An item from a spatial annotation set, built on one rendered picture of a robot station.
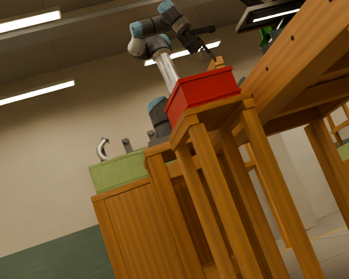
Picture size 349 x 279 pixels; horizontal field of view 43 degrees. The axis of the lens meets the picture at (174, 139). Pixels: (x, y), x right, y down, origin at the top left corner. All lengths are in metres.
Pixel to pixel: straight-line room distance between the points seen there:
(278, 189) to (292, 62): 0.43
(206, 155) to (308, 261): 0.48
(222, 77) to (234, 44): 8.82
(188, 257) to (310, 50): 1.11
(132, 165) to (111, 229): 0.38
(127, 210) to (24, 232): 6.61
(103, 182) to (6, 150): 6.92
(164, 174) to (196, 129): 0.61
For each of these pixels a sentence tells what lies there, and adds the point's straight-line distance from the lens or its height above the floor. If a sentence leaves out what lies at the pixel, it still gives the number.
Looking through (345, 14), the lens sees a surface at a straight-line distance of 1.26.
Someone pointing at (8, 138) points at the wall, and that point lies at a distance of 9.46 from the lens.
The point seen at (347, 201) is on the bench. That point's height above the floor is 0.28.
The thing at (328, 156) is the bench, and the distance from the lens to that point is 2.65.
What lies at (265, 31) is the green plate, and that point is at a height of 1.13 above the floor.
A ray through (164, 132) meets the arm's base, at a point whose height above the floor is 0.92.
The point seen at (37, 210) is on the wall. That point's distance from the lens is 9.06.
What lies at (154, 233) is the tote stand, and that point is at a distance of 2.51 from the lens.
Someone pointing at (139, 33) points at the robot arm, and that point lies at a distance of 2.17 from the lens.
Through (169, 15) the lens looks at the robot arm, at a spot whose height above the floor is 1.35.
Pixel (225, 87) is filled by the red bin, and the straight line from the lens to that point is 1.63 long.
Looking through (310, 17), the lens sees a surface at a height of 0.85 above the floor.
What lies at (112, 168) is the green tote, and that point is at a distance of 2.58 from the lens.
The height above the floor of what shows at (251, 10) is 1.11.
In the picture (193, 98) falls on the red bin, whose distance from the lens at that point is 1.58.
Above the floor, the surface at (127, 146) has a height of 1.08.
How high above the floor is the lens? 0.39
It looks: 13 degrees up
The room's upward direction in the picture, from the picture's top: 20 degrees counter-clockwise
